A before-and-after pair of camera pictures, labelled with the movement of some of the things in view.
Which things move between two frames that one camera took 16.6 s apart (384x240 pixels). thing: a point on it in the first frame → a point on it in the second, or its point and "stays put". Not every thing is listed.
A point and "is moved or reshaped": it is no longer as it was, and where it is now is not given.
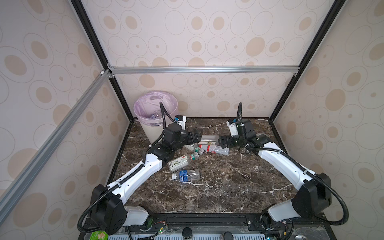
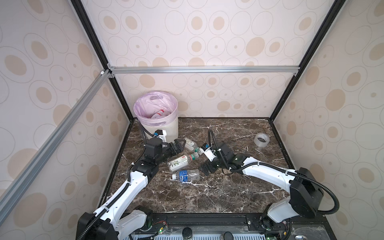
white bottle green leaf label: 182,161 stays put
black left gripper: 191,141 → 172,149
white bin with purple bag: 147,107 stays put
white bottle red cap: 216,149 is moved or reshaped
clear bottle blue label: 186,175 stays put
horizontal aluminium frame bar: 217,70 stays put
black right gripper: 222,142 → 207,164
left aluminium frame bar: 9,195 stays put
